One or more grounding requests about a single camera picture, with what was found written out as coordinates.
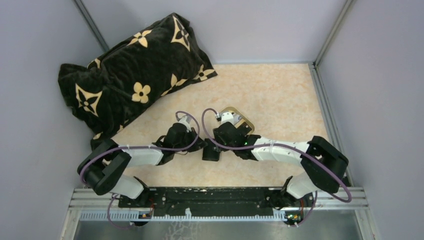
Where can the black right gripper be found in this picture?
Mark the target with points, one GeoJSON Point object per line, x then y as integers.
{"type": "Point", "coordinates": [218, 138]}

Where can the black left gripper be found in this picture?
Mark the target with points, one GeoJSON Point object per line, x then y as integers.
{"type": "Point", "coordinates": [194, 144]}

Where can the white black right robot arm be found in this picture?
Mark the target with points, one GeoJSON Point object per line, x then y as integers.
{"type": "Point", "coordinates": [323, 165]}

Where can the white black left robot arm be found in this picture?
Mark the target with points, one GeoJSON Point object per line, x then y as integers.
{"type": "Point", "coordinates": [103, 170]}

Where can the beige oval card holder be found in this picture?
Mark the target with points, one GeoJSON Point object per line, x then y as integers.
{"type": "Point", "coordinates": [234, 109]}

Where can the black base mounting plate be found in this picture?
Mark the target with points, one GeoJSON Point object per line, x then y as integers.
{"type": "Point", "coordinates": [216, 201]}

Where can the black floral pillow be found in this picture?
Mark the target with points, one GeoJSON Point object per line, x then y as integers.
{"type": "Point", "coordinates": [118, 86]}

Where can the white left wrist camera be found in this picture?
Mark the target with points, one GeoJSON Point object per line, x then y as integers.
{"type": "Point", "coordinates": [186, 120]}

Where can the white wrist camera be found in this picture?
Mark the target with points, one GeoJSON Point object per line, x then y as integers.
{"type": "Point", "coordinates": [225, 117]}
{"type": "Point", "coordinates": [186, 120]}

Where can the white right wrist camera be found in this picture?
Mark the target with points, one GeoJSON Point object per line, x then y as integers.
{"type": "Point", "coordinates": [225, 117]}

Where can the aluminium frame rail front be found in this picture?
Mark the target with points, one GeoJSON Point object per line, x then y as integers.
{"type": "Point", "coordinates": [90, 206]}

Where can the aluminium right side rail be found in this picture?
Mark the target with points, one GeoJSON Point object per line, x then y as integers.
{"type": "Point", "coordinates": [325, 108]}

